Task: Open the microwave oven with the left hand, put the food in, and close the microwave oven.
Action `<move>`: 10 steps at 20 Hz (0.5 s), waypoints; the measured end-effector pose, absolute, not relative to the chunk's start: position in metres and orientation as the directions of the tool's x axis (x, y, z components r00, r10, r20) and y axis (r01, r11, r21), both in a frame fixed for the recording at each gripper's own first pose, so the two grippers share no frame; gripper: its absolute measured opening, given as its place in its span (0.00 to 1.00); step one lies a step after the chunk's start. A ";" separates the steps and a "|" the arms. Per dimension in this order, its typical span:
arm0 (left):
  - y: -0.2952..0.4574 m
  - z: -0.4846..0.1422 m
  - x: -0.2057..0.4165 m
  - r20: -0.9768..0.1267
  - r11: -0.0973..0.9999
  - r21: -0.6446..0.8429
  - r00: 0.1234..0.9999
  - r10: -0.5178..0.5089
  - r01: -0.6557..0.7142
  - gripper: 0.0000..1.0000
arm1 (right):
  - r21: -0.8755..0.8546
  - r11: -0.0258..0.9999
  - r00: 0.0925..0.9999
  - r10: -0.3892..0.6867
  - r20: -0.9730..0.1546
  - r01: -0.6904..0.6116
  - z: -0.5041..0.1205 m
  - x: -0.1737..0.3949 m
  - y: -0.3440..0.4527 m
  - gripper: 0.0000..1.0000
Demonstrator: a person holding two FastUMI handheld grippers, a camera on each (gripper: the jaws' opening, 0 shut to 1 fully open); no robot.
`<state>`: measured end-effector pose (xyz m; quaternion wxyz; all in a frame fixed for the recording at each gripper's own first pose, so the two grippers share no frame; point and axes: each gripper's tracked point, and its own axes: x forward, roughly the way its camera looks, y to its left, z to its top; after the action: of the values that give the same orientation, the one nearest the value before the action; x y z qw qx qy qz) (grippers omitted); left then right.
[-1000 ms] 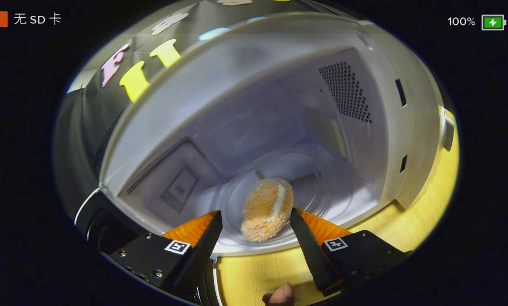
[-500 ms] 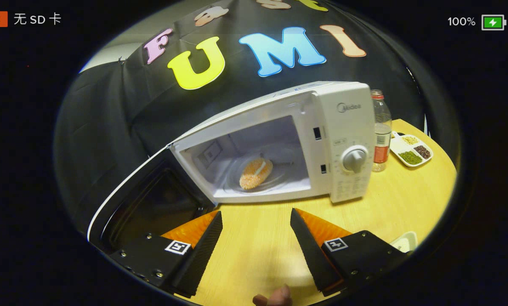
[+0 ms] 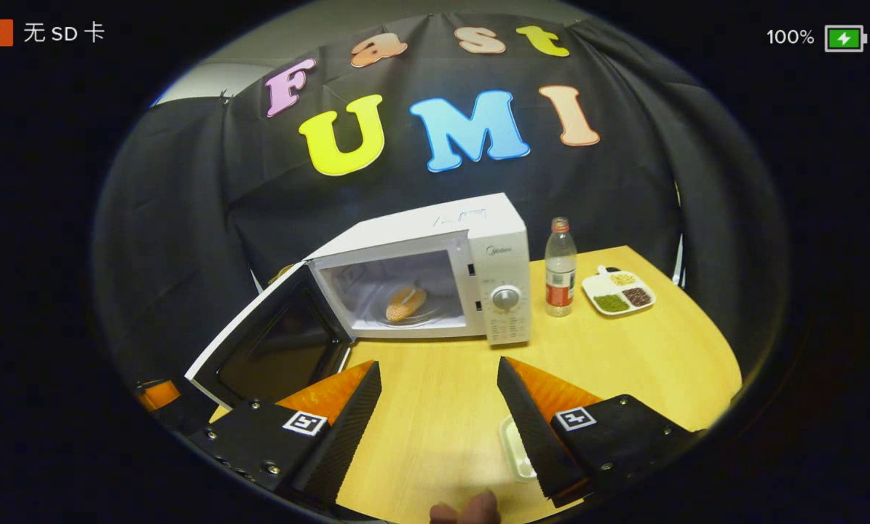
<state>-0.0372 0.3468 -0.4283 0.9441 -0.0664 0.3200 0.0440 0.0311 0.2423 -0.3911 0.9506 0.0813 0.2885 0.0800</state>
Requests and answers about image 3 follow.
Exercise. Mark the white divided dish of beans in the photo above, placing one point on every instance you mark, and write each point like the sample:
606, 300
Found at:
619, 291

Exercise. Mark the black backdrop cloth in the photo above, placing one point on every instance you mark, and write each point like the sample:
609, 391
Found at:
624, 182

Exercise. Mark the round sugared bun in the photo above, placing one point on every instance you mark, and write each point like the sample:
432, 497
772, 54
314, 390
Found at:
405, 304

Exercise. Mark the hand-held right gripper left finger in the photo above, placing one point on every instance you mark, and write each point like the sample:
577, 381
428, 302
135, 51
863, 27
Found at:
351, 429

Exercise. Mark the glass turntable plate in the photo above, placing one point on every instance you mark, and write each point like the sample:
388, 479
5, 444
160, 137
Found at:
438, 313

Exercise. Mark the clear bottle with red label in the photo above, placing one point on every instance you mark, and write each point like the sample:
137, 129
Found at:
560, 276

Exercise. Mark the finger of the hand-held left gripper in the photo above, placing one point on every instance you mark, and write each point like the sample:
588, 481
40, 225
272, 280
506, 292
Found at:
159, 394

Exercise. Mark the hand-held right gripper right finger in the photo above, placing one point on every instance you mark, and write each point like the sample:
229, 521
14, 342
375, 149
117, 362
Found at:
533, 429

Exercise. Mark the white microwave oven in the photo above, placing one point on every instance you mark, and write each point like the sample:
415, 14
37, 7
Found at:
500, 240

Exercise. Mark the small white square plate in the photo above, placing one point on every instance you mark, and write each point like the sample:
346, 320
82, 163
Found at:
513, 451

